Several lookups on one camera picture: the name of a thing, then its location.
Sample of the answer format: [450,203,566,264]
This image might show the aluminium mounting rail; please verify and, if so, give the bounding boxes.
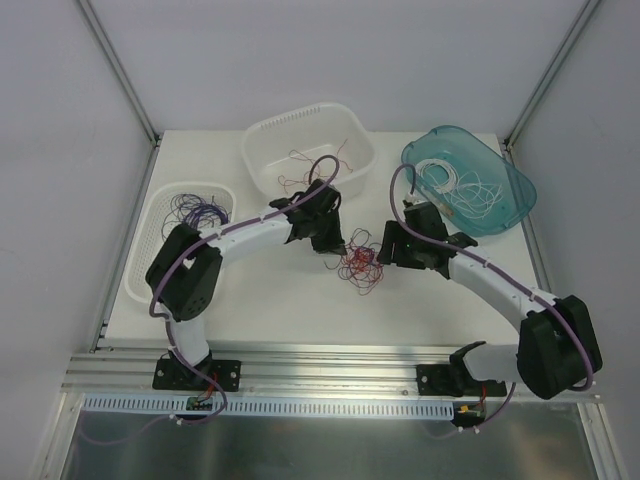
[62,340,601,401]

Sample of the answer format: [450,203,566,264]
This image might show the right aluminium frame post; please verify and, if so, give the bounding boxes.
[504,0,603,154]

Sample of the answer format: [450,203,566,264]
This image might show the teal transparent plastic bin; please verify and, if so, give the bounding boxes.
[401,125,537,237]

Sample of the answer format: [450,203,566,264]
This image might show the white slotted cable duct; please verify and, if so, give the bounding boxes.
[82,393,454,421]

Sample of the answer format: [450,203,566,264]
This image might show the left aluminium frame post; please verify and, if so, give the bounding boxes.
[74,0,161,146]

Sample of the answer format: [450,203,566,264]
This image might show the purple wire coil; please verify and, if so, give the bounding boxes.
[160,192,233,241]

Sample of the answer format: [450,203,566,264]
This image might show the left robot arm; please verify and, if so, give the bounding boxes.
[145,180,346,391]

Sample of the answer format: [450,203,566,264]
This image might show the white deep plastic basket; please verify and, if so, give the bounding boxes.
[240,102,377,199]

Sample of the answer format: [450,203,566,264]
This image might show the white perforated flat basket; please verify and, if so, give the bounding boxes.
[125,182,236,304]

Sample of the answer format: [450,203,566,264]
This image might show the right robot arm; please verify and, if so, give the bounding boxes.
[377,202,603,400]

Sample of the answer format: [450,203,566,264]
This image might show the aluminium frame post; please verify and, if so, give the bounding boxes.
[504,0,603,154]
[74,0,161,146]

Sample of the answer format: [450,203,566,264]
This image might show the red purple white wires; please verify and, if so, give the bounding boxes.
[324,228,389,299]

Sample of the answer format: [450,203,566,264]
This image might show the red wire in basket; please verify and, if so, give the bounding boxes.
[277,139,359,194]

